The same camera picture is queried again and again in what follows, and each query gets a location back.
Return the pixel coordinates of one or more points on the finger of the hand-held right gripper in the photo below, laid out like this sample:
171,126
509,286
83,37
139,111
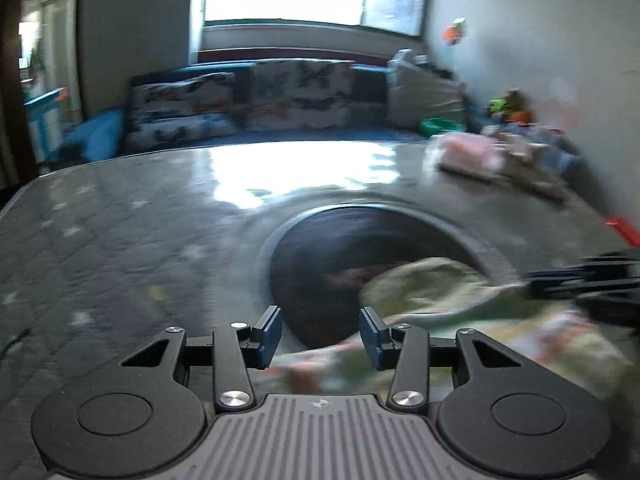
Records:
600,302
595,270

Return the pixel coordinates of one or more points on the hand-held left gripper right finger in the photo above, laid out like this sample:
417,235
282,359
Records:
372,337

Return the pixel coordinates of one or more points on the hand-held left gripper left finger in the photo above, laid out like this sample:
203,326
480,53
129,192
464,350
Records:
267,337

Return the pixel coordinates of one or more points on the floral patterned button shirt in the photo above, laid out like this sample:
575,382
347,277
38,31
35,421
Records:
450,300

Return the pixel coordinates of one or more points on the red plastic stool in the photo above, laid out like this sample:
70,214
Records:
625,230

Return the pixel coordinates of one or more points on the beige cloth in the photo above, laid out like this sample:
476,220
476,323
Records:
532,167

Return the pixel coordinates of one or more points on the clear plastic storage box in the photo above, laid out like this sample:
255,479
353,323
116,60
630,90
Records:
555,152

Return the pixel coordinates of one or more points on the pink plastic tissue pack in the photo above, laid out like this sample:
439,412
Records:
465,155

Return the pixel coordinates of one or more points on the teddy bear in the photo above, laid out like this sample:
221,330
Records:
507,107

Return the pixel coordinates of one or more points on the green bowl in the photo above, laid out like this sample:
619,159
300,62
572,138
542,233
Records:
440,126

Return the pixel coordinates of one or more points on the grey pillow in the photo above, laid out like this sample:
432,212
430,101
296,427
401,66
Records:
425,97

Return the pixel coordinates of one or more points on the tall butterfly print cushion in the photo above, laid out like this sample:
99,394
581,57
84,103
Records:
300,95

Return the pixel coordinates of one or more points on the wide butterfly print cushion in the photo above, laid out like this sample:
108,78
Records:
180,105

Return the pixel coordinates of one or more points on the blue sofa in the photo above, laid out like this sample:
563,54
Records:
95,137

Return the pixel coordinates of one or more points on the colourful pinwheel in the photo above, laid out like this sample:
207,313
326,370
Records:
456,32

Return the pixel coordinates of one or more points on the blue cabinet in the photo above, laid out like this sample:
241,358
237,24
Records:
45,120

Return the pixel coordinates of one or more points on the dark wooden door frame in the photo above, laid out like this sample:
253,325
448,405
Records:
10,85

